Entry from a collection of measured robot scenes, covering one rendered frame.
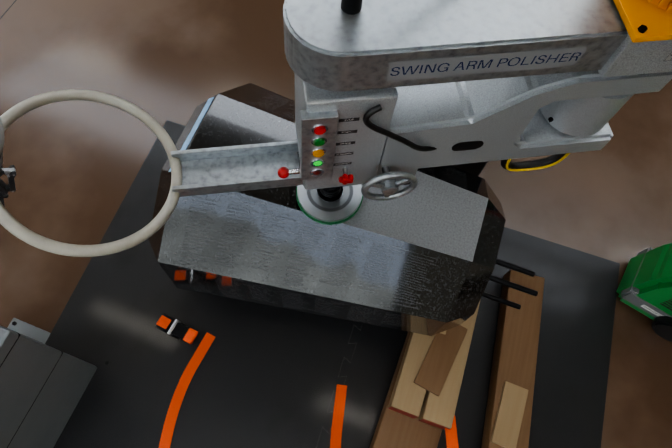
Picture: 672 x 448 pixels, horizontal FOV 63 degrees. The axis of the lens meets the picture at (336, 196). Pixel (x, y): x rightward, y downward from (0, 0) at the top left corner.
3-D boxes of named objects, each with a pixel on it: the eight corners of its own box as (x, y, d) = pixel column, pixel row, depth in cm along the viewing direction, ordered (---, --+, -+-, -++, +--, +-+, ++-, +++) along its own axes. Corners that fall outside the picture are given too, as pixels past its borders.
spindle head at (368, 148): (413, 117, 167) (450, 11, 126) (429, 182, 158) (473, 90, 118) (294, 128, 163) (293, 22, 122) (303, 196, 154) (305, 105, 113)
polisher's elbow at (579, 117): (526, 86, 156) (555, 39, 138) (588, 76, 159) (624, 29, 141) (552, 144, 148) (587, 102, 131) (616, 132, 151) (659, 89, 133)
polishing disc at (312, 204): (374, 204, 179) (374, 203, 178) (316, 233, 174) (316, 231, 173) (342, 153, 187) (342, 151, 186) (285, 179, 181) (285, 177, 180)
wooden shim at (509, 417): (504, 381, 234) (505, 380, 233) (527, 390, 233) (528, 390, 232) (490, 441, 224) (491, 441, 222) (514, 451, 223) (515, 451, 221)
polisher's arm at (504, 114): (564, 112, 176) (654, -2, 131) (588, 176, 166) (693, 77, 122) (336, 134, 167) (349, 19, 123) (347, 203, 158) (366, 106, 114)
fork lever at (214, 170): (404, 129, 170) (407, 120, 165) (416, 185, 162) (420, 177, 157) (173, 148, 161) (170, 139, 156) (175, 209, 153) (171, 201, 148)
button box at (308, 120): (330, 168, 143) (337, 106, 117) (332, 177, 142) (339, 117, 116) (299, 171, 142) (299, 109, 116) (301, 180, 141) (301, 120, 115)
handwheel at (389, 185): (405, 168, 156) (415, 141, 143) (412, 200, 152) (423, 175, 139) (353, 173, 155) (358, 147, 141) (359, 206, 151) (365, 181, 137)
